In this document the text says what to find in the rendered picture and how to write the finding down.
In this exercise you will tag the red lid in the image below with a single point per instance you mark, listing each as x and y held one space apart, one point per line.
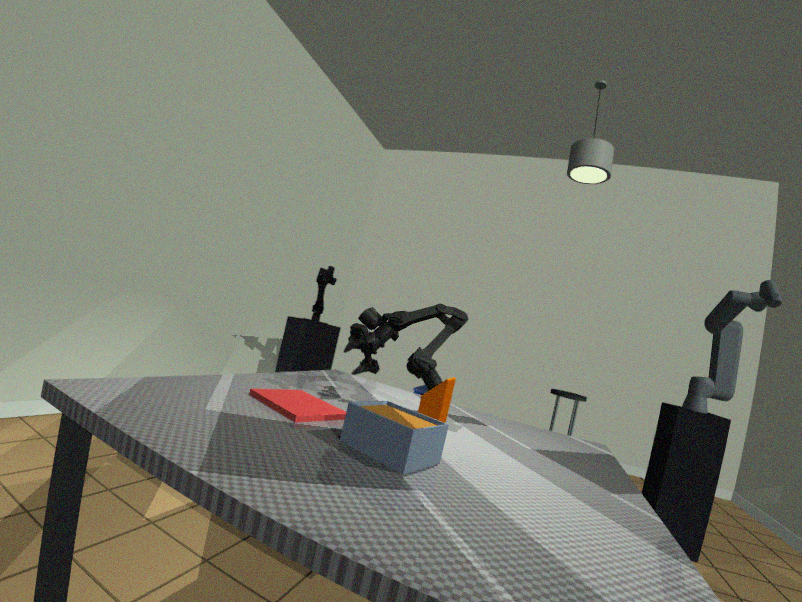
298 405

